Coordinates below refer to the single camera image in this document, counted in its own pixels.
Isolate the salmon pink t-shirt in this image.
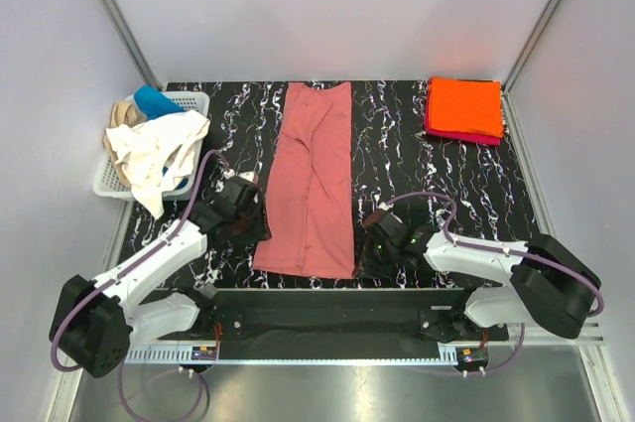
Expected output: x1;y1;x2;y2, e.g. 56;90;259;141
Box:
253;82;355;279

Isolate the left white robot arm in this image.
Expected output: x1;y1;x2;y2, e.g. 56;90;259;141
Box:
49;172;271;378

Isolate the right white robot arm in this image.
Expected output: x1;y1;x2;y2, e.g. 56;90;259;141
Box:
356;209;601;340

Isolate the white t-shirt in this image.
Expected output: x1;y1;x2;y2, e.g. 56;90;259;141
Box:
106;110;210;218

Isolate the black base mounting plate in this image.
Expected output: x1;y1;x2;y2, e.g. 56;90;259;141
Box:
170;289;509;364

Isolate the folded magenta t-shirt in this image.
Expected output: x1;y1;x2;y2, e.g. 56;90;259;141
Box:
424;95;502;146

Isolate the white plastic laundry basket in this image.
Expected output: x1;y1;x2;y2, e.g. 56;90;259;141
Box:
92;91;209;202

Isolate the blue t-shirt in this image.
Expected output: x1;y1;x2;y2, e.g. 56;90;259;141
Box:
133;85;185;120

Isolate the beige t-shirt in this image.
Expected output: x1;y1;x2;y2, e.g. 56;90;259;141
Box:
103;100;148;168

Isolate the folded orange t-shirt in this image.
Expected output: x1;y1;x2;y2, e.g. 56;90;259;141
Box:
425;76;504;139

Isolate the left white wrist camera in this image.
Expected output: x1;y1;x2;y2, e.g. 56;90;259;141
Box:
222;169;258;185

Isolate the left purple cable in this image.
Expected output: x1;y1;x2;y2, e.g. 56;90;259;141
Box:
51;148;229;420

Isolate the purple cable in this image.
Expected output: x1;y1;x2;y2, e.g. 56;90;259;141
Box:
51;148;229;420
378;191;606;377

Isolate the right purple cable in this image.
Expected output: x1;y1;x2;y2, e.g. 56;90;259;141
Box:
378;191;606;377

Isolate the right aluminium frame post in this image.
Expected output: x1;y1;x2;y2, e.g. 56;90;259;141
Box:
501;0;596;93

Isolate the aluminium frame post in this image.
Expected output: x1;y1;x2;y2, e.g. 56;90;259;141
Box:
99;0;164;89
501;0;596;93

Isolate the white slotted cable duct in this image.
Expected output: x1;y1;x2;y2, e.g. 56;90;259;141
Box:
125;344;477;367

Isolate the left aluminium frame post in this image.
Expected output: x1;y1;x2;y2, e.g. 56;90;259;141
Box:
99;0;164;89

